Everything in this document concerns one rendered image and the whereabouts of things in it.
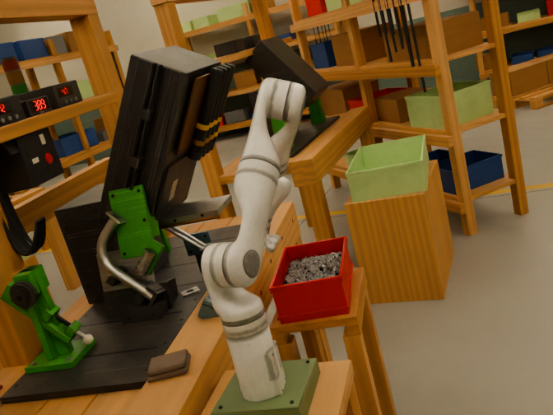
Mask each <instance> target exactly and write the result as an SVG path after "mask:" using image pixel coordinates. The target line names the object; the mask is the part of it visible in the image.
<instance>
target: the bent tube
mask: <svg viewBox="0 0 553 415"><path fill-rule="evenodd" d="M105 214H106V215H107V216H109V220H108V221H107V223H106V225H105V227H104V229H103V230H102V232H101V233H100V236H99V239H98V241H97V256H98V259H99V261H100V264H101V266H102V267H103V269H104V270H105V271H106V272H107V273H108V274H109V275H111V276H112V277H115V278H116V279H118V280H119V281H120V282H122V283H123V284H125V285H126V286H128V287H130V288H132V289H133V290H134V291H136V292H137V293H139V294H141V295H142V296H144V297H145V298H146V299H148V300H149V301H150V300H151V298H152V296H153V293H151V292H149V291H148V290H147V289H146V285H144V284H143V283H141V282H139V281H138V280H137V279H135V278H134V277H132V276H130V275H128V274H127V273H125V272H124V271H123V270H121V269H119V268H117V267H116V266H115V265H113V263H112V262H111V261H110V259H109V256H108V252H107V244H108V241H109V238H110V237H111V236H112V234H113V232H114V230H115V228H116V226H117V225H118V224H123V223H126V220H125V219H123V218H122V217H121V216H120V215H119V214H117V213H116V212H114V211H109V212H106V213H105Z"/></svg>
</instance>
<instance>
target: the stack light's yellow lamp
mask: <svg viewBox="0 0 553 415"><path fill-rule="evenodd" d="M6 76H7V80H8V82H9V85H10V86H16V85H20V84H23V83H25V79H24V77H23V74H22V72H21V70H16V71H12V72H7V73H6Z"/></svg>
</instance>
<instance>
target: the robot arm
mask: <svg viewBox="0 0 553 415"><path fill-rule="evenodd" d="M305 100H306V90H305V87H304V86H303V85H301V84H299V83H296V82H289V81H285V80H281V79H276V78H271V77H268V78H265V79H264V80H263V82H262V84H261V86H260V87H259V90H258V94H257V99H256V104H255V107H254V112H253V118H252V122H251V126H250V130H249V135H248V138H247V141H246V143H245V146H244V150H243V153H242V156H241V158H240V161H239V166H238V169H237V172H236V175H235V181H234V191H235V197H236V199H237V202H238V204H239V208H240V211H241V215H242V222H241V226H240V230H239V235H238V238H237V240H236V241H234V242H221V243H214V244H211V245H209V246H208V247H206V248H205V249H204V251H203V253H202V259H201V268H202V276H203V280H204V282H205V285H206V288H207V291H208V294H209V297H210V299H211V303H212V305H213V308H214V310H215V312H216V313H217V314H218V315H219V316H220V318H221V323H222V326H223V329H224V332H225V337H226V341H227V343H228V347H229V349H230V355H231V358H232V361H233V364H234V367H235V372H236V375H237V378H238V381H239V387H240V389H241V392H242V395H243V397H244V399H246V400H248V401H250V402H260V401H264V400H268V399H271V398H273V397H275V396H277V395H281V394H282V393H283V389H284V387H285V383H286V376H285V372H284V369H283V365H282V363H281V357H280V354H279V351H278V347H277V342H276V340H272V335H271V331H270V328H269V325H268V322H267V316H266V313H265V310H264V306H263V302H262V300H261V298H260V297H259V296H256V295H254V294H253V293H251V292H249V291H247V290H245V289H244V287H250V286H251V285H252V284H254V282H255V281H256V279H257V277H258V274H259V271H260V268H261V264H262V259H263V248H264V249H265V250H266V251H267V252H270V253H273V252H274V250H275V249H276V247H277V244H278V242H279V239H280V236H279V235H276V234H272V235H268V234H267V233H268V228H269V226H270V224H271V222H272V218H273V216H274V214H275V212H276V210H277V209H278V208H279V206H280V205H281V203H282V202H283V201H284V200H285V199H286V197H287V196H288V194H289V193H290V190H291V183H290V181H289V180H288V179H287V178H285V177H283V176H284V175H285V173H286V172H287V168H288V163H289V158H290V150H291V147H292V144H293V141H294V140H295V135H296V133H297V130H298V127H299V125H300V120H301V117H302V115H303V111H304V104H305ZM267 118H269V119H277V120H281V121H285V122H286V124H285V126H284V127H283V128H282V129H280V130H279V131H278V132H277V133H275V134H274V135H273V136H272V137H270V135H269V132H268V129H267Z"/></svg>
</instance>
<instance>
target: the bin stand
mask: <svg viewBox="0 0 553 415"><path fill-rule="evenodd" d="M277 317H278V313H277V310H276V313H275V315H274V317H273V320H272V323H271V325H270V327H269V328H270V331H271V335H272V340H276V343H277V347H278V351H279V354H280V357H281V361H291V360H299V359H301V357H300V352H299V348H298V346H297V342H296V340H295V335H291V336H290V333H294V332H301V336H302V339H303V342H304V347H305V351H306V353H307V357H308V359H309V358H317V361H318V362H325V361H326V358H325V356H324V352H323V346H322V344H321V340H320V337H319V333H318V329H325V328H332V327H338V326H345V329H344V333H343V341H344V344H345V348H346V353H347V356H348V360H351V363H352V366H353V370H354V373H355V374H354V378H353V380H354V383H355V389H356V393H357V396H358V399H359V403H360V409H361V412H362V415H397V414H396V410H395V407H394V403H393V397H392V393H391V390H390V386H389V382H388V376H387V372H386V368H385V365H384V361H383V354H382V351H381V347H380V343H379V337H378V333H377V329H376V326H375V322H374V316H373V312H372V309H371V304H370V301H369V294H368V291H367V279H366V276H365V270H364V267H360V268H353V275H352V286H351V308H350V314H346V315H337V316H331V317H326V318H321V319H311V320H306V321H300V322H294V323H289V324H281V322H280V320H279V321H278V320H277Z"/></svg>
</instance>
